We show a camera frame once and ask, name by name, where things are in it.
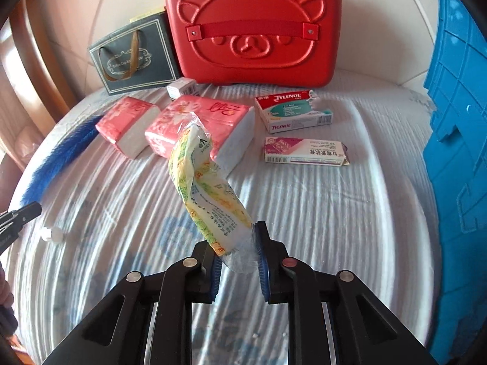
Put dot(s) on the pink white ointment box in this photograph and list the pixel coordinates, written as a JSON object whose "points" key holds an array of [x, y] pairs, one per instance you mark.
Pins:
{"points": [[304, 151]]}

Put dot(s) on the large pink tissue pack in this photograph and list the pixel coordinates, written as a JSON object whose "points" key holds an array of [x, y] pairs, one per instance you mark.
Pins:
{"points": [[213, 118]]}

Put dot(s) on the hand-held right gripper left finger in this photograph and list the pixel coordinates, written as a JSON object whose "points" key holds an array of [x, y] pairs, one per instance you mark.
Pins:
{"points": [[215, 277]]}

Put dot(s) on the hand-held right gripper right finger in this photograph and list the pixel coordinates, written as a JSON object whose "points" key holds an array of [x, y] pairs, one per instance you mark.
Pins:
{"points": [[262, 258]]}

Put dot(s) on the dark gift bag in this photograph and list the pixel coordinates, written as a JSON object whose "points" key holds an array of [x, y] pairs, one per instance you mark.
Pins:
{"points": [[159, 38]]}

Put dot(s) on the blue plastic crate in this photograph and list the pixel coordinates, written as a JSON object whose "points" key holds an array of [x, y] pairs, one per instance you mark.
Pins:
{"points": [[456, 121]]}

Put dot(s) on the blue feather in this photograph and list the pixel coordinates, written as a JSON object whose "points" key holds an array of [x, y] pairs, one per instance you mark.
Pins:
{"points": [[57, 156]]}

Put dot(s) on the small white box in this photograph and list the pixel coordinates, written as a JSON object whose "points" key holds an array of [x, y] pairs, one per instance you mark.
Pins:
{"points": [[179, 89]]}

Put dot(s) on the wooden bed frame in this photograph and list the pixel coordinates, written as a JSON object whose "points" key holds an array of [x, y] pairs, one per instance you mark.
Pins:
{"points": [[34, 83]]}

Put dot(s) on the white quilted bed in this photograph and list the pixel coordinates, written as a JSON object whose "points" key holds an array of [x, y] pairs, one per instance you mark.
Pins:
{"points": [[323, 216]]}

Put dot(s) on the white red medicine box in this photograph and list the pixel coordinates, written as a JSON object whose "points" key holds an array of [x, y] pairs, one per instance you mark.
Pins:
{"points": [[289, 110]]}

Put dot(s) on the yellow green tissue pack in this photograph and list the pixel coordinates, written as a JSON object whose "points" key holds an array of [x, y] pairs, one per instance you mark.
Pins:
{"points": [[213, 205]]}

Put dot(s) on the small pink tissue pack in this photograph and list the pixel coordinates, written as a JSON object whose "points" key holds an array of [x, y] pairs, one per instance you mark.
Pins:
{"points": [[121, 118]]}

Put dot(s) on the red bear-face case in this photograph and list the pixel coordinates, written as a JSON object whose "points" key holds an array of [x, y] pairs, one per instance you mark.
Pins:
{"points": [[228, 7]]}

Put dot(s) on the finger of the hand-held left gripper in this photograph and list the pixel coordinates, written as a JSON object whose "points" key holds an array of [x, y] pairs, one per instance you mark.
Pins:
{"points": [[23, 216]]}

